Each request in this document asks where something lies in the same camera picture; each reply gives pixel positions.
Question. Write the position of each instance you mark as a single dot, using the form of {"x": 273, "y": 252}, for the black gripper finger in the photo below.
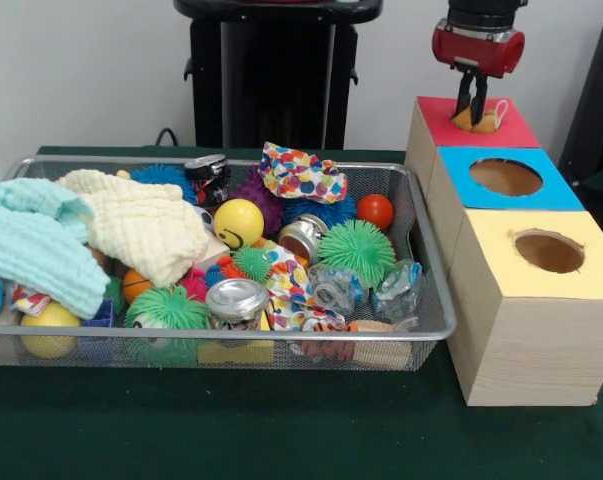
{"x": 480, "y": 98}
{"x": 463, "y": 95}

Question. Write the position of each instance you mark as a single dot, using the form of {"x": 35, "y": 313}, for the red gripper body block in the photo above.
{"x": 481, "y": 55}

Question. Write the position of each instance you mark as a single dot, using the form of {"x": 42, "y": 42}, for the monkey toy with rainbow body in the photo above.
{"x": 494, "y": 121}

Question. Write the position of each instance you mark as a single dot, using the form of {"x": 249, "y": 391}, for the polka dot colourful cloth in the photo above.
{"x": 303, "y": 175}

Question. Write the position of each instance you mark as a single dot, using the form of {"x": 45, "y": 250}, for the cream yellow cloth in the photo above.
{"x": 141, "y": 225}

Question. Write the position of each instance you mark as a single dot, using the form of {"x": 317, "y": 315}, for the mint green cloth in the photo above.
{"x": 36, "y": 250}

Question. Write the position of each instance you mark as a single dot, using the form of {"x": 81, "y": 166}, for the clear shallow mesh bin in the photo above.
{"x": 411, "y": 190}

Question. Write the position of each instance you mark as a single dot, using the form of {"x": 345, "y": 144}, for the wooden box with three holes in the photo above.
{"x": 521, "y": 340}

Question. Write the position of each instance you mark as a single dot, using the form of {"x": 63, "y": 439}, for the black chair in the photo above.
{"x": 596, "y": 110}

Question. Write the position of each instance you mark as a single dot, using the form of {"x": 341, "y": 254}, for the red ball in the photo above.
{"x": 375, "y": 211}

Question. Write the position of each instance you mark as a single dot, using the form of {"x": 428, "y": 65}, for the large green spiky ball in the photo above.
{"x": 356, "y": 252}

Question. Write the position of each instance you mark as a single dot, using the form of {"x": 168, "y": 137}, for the silver can with dark rim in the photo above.
{"x": 301, "y": 240}

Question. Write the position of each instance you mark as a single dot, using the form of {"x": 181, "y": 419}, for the purple spiky ball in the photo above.
{"x": 256, "y": 192}

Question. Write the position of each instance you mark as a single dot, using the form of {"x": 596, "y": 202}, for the yellow smiley ball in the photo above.
{"x": 238, "y": 222}

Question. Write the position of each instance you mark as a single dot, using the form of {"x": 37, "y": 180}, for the crushed silver can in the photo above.
{"x": 236, "y": 300}

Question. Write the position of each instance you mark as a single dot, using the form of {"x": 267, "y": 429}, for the small green spiky ball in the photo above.
{"x": 166, "y": 308}

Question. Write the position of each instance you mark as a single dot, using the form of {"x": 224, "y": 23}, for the plain yellow ball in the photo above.
{"x": 49, "y": 322}

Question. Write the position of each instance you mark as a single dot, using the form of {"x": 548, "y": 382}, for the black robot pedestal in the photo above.
{"x": 271, "y": 80}

